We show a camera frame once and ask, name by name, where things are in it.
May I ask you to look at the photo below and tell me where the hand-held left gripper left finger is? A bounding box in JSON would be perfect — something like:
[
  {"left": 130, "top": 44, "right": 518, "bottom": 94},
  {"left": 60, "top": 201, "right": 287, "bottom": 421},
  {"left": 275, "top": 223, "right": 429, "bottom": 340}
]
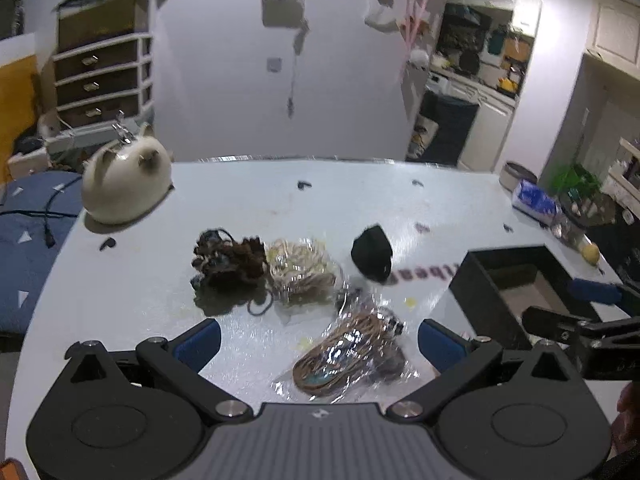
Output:
[{"left": 64, "top": 318, "right": 254, "bottom": 424}]

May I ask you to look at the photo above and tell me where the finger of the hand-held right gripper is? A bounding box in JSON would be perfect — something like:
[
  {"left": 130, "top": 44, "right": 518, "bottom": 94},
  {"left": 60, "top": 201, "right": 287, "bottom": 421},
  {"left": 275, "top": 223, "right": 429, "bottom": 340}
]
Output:
[
  {"left": 569, "top": 278, "right": 640, "bottom": 313},
  {"left": 521, "top": 306, "right": 603, "bottom": 347}
]

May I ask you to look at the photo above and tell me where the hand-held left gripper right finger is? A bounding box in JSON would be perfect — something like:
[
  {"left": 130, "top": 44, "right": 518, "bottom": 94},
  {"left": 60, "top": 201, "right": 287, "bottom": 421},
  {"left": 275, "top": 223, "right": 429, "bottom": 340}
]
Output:
[{"left": 385, "top": 318, "right": 585, "bottom": 424}]

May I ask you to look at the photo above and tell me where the black soft pouch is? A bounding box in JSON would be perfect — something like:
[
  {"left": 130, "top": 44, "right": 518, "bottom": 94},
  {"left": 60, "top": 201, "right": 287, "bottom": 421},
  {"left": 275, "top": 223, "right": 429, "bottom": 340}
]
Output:
[{"left": 350, "top": 225, "right": 393, "bottom": 283}]

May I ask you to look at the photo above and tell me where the black open box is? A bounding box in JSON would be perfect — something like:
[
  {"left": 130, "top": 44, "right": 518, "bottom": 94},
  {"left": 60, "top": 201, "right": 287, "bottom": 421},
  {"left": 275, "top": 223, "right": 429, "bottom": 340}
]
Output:
[{"left": 448, "top": 245, "right": 612, "bottom": 351}]

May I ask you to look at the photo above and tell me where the brown woven item in bag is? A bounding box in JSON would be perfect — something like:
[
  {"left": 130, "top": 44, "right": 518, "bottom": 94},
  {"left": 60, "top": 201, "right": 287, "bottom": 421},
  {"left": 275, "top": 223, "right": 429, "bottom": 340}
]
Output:
[{"left": 272, "top": 292, "right": 426, "bottom": 403}]

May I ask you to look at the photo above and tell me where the blue and white packet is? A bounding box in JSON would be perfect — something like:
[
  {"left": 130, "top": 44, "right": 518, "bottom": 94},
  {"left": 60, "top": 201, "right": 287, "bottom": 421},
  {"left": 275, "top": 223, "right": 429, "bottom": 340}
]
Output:
[{"left": 511, "top": 179, "right": 562, "bottom": 225}]

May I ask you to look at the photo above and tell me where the green plant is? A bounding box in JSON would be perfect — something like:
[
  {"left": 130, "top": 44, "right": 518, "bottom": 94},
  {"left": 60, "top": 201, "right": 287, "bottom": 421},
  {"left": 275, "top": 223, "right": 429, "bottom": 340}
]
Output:
[{"left": 549, "top": 162, "right": 603, "bottom": 206}]

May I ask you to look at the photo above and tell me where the grey round bowl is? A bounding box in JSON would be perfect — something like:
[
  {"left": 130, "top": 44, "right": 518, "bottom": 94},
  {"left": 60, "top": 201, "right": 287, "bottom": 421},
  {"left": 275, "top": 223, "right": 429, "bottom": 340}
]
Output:
[{"left": 499, "top": 161, "right": 539, "bottom": 194}]

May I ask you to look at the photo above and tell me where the white cat plush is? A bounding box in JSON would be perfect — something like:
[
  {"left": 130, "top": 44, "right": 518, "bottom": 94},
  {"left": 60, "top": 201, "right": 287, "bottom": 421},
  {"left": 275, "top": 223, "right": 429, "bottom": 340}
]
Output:
[{"left": 81, "top": 122, "right": 175, "bottom": 226}]

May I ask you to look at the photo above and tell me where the blue patterned cushion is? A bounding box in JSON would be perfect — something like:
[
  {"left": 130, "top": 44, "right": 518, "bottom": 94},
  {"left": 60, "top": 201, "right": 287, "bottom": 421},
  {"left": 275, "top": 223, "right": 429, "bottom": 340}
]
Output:
[{"left": 0, "top": 171, "right": 85, "bottom": 336}]

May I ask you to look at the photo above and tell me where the kitchen counter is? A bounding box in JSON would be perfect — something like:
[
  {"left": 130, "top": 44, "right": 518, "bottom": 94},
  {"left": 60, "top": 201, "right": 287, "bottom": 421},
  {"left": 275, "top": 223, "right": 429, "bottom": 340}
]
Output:
[{"left": 425, "top": 62, "right": 518, "bottom": 171}]

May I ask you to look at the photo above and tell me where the brown drawer chest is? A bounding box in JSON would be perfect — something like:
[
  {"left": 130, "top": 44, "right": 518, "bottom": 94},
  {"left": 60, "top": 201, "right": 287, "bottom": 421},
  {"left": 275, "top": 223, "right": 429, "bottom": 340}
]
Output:
[{"left": 51, "top": 32, "right": 153, "bottom": 128}]

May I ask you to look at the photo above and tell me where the glass tank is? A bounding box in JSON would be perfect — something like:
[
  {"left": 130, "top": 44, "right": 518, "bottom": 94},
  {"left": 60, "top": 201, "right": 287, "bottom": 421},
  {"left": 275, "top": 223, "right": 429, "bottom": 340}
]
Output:
[{"left": 55, "top": 0, "right": 151, "bottom": 53}]

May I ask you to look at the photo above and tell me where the black hair tie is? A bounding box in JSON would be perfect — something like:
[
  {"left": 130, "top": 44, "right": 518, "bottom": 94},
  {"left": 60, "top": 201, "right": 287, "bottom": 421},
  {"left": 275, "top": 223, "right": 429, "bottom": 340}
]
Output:
[{"left": 246, "top": 290, "right": 276, "bottom": 317}]

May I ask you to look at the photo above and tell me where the dark brown rope toy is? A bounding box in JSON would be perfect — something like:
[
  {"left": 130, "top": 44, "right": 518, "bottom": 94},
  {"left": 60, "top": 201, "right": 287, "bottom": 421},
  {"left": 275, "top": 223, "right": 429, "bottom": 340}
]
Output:
[{"left": 190, "top": 228, "right": 269, "bottom": 292}]

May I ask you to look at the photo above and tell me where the cream rope bundle in bag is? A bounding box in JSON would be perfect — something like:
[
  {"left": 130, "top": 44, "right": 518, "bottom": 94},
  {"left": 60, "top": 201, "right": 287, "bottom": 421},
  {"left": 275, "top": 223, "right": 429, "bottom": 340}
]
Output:
[{"left": 265, "top": 237, "right": 346, "bottom": 306}]

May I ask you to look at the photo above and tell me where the black cable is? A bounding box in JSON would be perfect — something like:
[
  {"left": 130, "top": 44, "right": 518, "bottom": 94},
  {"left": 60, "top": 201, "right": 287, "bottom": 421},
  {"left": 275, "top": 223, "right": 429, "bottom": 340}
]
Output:
[{"left": 0, "top": 175, "right": 83, "bottom": 248}]

